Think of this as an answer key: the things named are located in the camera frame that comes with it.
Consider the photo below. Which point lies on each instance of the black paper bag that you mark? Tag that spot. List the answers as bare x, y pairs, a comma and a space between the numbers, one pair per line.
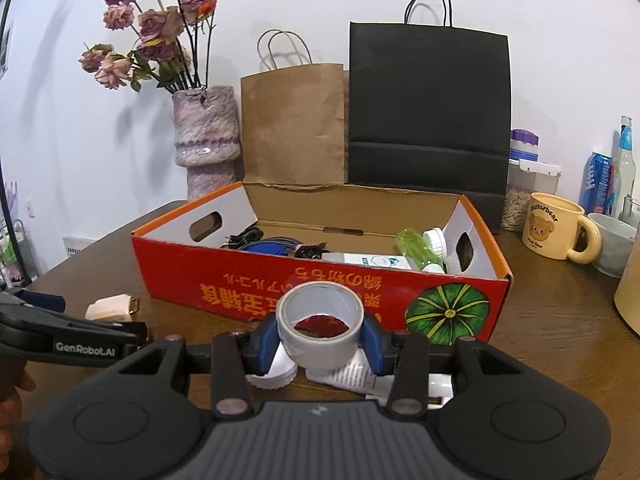
430, 109

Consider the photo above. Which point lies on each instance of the white round lid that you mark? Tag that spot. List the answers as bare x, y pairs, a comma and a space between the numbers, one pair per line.
281, 373

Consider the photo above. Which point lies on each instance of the person's left hand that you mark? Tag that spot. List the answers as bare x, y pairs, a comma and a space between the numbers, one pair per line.
11, 413

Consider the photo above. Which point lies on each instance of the white power adapter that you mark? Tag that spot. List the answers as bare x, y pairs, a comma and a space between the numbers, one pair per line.
118, 308

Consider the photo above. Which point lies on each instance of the translucent cotton swab container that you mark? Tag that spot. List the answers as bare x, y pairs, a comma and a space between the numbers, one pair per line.
374, 261

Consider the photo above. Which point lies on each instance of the clear glass bottle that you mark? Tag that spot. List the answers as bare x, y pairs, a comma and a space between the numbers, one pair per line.
624, 168

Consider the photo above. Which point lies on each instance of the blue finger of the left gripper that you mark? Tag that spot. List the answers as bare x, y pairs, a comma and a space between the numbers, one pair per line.
39, 299

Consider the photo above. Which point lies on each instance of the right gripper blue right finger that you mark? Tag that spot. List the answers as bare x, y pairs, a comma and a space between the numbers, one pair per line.
377, 344

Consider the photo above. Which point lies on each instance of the grey ceramic bowl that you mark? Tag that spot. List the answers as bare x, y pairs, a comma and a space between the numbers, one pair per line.
618, 240

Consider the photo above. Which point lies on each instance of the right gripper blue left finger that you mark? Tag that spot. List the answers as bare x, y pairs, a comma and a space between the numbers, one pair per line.
264, 343

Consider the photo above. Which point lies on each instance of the brown paper bag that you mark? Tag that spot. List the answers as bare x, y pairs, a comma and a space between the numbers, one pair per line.
293, 120

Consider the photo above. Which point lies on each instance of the purple textured vase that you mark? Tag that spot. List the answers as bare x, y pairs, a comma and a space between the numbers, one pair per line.
207, 138

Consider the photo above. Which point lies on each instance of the white printed paper sachet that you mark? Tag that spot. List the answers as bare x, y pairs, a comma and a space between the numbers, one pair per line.
357, 377

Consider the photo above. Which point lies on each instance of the dried pink roses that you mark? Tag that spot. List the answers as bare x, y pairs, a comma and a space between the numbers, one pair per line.
172, 45

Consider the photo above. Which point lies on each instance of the blue soda can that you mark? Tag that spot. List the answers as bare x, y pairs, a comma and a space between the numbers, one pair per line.
596, 182

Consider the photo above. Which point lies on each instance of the cream thermos jug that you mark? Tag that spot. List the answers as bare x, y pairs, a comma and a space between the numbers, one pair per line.
627, 295

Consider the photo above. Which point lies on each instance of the purple white lidded container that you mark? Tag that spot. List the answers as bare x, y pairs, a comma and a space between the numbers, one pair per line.
524, 145

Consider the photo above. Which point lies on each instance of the red cardboard box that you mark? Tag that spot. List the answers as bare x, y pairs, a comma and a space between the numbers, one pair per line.
236, 251

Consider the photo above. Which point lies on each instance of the white tape roll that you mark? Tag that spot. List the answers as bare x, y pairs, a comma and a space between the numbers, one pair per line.
319, 324

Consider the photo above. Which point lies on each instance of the small white bottle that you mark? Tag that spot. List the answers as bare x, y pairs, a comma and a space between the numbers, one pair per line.
436, 241

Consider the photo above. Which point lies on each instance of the clear jar with seeds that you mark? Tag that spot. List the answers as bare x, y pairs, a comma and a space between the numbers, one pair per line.
526, 177

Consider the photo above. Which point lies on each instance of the green plastic bottle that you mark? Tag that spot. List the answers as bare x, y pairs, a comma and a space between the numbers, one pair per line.
411, 245

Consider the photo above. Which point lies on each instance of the yellow bear mug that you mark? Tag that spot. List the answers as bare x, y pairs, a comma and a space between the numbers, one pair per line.
558, 229

